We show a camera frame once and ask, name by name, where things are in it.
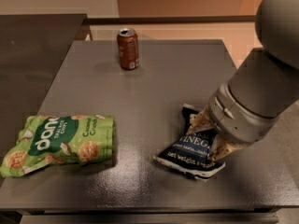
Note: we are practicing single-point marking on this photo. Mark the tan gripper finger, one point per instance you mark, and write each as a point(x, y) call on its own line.
point(197, 120)
point(222, 147)

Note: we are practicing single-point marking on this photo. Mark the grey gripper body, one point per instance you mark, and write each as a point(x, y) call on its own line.
point(235, 119)

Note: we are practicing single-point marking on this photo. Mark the blue potato chip bag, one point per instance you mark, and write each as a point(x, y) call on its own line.
point(189, 154)

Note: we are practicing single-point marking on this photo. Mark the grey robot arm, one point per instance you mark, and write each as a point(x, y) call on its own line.
point(267, 82)

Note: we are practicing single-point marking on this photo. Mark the green rice chip bag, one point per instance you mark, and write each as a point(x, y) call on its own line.
point(49, 140)

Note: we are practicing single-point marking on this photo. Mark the red soda can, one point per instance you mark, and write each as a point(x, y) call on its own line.
point(127, 40)

